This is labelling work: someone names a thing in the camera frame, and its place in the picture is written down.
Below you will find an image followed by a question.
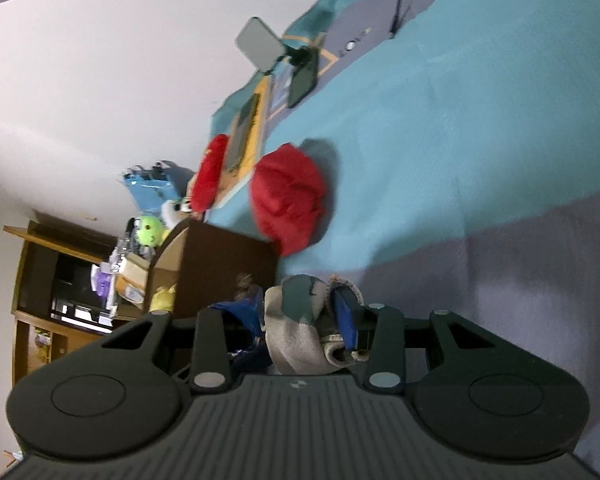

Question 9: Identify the grey camouflage cloth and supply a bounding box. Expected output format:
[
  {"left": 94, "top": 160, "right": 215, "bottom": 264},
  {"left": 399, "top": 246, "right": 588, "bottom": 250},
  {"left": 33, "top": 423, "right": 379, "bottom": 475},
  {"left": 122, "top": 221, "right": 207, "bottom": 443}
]
[{"left": 263, "top": 274, "right": 368, "bottom": 375}]

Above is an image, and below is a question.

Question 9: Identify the yellow towel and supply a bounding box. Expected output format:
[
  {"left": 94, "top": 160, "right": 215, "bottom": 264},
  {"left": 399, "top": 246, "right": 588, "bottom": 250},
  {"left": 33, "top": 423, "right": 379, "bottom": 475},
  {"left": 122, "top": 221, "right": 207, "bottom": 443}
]
[{"left": 149, "top": 285, "right": 176, "bottom": 313}]

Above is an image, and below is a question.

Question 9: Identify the brown cardboard box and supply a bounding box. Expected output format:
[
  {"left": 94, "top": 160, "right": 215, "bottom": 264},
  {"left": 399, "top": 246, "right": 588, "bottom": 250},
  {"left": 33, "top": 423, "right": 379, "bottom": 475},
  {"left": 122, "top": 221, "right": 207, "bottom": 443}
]
[{"left": 143, "top": 220, "right": 278, "bottom": 318}]

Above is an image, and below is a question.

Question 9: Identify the red cloth bundle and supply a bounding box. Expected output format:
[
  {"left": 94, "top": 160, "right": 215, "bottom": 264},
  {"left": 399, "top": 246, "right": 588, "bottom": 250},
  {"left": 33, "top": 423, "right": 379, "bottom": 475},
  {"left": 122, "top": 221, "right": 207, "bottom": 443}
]
[{"left": 249, "top": 143, "right": 326, "bottom": 257}]

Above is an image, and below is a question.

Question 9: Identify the small yellow cardboard box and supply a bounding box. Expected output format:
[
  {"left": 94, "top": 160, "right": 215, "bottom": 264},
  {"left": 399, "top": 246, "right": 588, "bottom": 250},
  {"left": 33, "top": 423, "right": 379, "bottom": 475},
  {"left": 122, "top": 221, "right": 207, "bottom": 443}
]
[{"left": 114, "top": 254, "right": 149, "bottom": 309}]

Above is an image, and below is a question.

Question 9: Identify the green frog plush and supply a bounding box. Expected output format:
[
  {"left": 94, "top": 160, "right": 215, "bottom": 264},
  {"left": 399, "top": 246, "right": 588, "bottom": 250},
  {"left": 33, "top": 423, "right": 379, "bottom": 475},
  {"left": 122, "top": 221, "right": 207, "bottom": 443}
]
[{"left": 134, "top": 216, "right": 170, "bottom": 248}]

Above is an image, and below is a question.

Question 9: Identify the small white dog plush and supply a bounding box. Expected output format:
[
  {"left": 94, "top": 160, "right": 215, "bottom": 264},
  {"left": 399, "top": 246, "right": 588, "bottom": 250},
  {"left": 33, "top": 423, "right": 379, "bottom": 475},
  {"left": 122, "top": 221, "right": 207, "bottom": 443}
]
[{"left": 160, "top": 198, "right": 194, "bottom": 230}]

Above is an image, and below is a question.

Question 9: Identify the wooden cabinet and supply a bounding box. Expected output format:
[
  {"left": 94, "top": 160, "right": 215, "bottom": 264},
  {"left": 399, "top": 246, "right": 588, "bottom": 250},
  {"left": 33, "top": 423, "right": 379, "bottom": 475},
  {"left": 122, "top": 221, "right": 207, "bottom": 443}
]
[{"left": 3, "top": 212, "right": 116, "bottom": 384}]

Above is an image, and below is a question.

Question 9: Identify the red long plush pillow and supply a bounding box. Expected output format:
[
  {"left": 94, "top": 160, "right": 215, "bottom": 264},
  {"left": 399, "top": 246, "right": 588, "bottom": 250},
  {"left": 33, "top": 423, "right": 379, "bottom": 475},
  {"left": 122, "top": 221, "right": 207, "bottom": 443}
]
[{"left": 187, "top": 133, "right": 230, "bottom": 214}]

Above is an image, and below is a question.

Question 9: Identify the yellow book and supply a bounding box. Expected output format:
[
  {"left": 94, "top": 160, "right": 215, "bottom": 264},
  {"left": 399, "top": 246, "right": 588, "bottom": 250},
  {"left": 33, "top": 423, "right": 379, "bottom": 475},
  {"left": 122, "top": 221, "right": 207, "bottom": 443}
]
[{"left": 213, "top": 76, "right": 271, "bottom": 209}]

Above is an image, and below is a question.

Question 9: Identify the blue striped bed sheet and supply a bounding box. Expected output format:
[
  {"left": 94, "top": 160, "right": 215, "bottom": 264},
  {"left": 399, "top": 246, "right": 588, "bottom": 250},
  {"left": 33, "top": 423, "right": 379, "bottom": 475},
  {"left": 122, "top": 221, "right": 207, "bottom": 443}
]
[{"left": 264, "top": 0, "right": 600, "bottom": 473}]

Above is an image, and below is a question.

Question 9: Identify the dark smartphone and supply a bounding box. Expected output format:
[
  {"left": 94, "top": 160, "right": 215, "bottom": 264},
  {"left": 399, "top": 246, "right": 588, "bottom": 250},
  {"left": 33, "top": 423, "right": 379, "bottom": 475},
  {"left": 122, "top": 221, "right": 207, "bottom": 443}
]
[{"left": 223, "top": 93, "right": 260, "bottom": 171}]

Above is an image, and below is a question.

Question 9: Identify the black charging cable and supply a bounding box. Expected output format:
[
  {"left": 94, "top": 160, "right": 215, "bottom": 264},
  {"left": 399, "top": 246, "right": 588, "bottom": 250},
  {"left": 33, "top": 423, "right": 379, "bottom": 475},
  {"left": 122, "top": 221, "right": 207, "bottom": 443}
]
[{"left": 386, "top": 0, "right": 406, "bottom": 42}]

